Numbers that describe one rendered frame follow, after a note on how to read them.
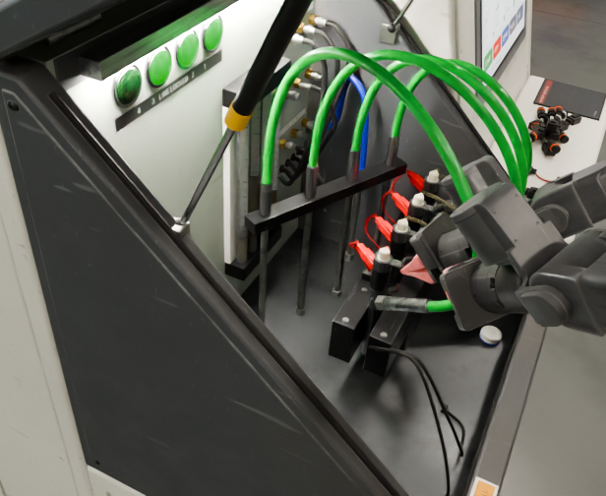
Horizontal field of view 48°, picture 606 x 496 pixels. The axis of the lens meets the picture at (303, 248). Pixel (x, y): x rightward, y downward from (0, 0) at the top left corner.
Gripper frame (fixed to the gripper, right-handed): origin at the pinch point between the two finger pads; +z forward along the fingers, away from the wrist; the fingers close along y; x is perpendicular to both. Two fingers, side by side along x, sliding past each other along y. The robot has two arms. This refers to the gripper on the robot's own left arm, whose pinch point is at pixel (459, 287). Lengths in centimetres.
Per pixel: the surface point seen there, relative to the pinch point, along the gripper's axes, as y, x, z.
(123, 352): 39.4, -7.5, 7.6
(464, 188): -1.0, -10.8, -8.8
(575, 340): -94, 53, 147
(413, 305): 4.2, 0.6, 6.2
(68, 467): 57, 8, 40
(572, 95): -79, -23, 77
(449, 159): -0.5, -14.3, -8.8
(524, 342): -17.4, 15.7, 25.7
